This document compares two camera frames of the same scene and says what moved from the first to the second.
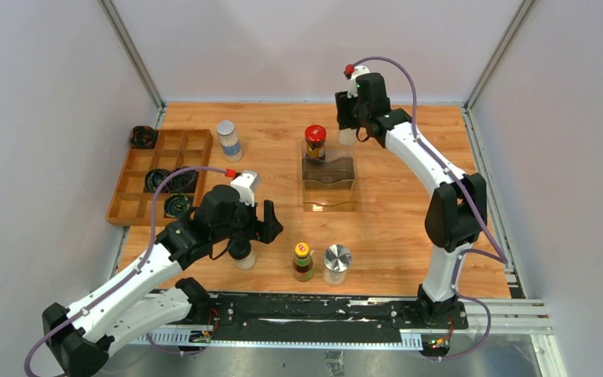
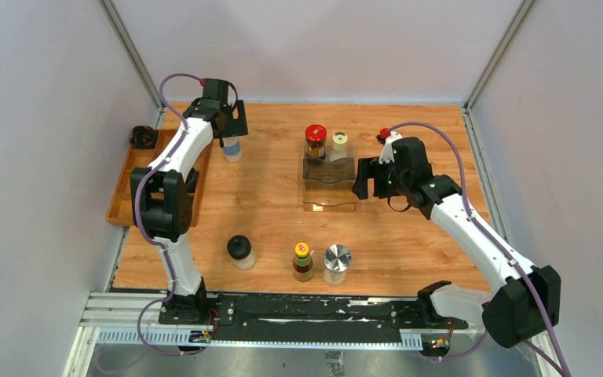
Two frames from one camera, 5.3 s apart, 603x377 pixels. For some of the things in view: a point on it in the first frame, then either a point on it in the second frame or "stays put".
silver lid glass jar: [337, 260] stays put
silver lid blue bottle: [230, 141] stays put
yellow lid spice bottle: [347, 137] → [339, 146]
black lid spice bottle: [242, 254] stays put
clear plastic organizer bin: [328, 185] stays put
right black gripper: [343, 104] → [370, 168]
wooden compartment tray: [173, 149] stays put
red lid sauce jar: [315, 137] stays put
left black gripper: [266, 230] → [235, 126]
